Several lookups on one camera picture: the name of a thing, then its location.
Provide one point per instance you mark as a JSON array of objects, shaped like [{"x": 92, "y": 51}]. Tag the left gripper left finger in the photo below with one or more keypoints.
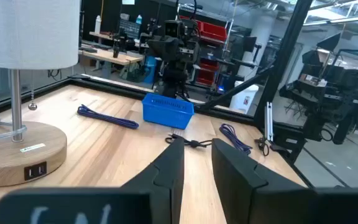
[{"x": 166, "y": 186}]

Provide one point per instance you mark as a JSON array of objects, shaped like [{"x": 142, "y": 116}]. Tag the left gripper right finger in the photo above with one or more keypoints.
[{"x": 244, "y": 193}]

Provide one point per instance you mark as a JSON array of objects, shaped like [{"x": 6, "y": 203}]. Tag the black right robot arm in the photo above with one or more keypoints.
[{"x": 174, "y": 77}]

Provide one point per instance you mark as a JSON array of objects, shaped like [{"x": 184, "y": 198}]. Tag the shelf with red bins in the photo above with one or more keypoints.
[{"x": 213, "y": 31}]

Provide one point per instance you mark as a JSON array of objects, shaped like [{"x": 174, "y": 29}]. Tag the blue bin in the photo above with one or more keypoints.
[{"x": 150, "y": 70}]

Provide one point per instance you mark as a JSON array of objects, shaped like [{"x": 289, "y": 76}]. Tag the blue plastic basket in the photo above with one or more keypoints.
[{"x": 166, "y": 112}]

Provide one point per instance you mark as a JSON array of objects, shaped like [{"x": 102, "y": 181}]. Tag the white bucket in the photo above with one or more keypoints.
[{"x": 244, "y": 96}]

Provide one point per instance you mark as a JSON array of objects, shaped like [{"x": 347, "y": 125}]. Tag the wooden workbench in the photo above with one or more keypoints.
[{"x": 113, "y": 57}]

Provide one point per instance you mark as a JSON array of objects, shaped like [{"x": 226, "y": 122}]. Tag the white bottle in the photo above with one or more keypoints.
[{"x": 97, "y": 25}]

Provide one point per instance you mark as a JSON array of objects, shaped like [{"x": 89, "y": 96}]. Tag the black background robot station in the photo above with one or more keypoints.
[{"x": 328, "y": 93}]

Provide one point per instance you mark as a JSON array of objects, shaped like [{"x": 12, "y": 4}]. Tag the white shade wooden table lamp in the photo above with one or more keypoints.
[{"x": 26, "y": 31}]

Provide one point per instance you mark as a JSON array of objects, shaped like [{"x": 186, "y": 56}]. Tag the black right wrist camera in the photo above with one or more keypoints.
[{"x": 172, "y": 29}]

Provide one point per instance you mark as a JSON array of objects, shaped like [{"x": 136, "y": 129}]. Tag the silver aluminium bracket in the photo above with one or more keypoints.
[{"x": 269, "y": 121}]

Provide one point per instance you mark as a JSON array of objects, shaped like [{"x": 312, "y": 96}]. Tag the black aluminium table frame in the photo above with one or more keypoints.
[{"x": 287, "y": 46}]

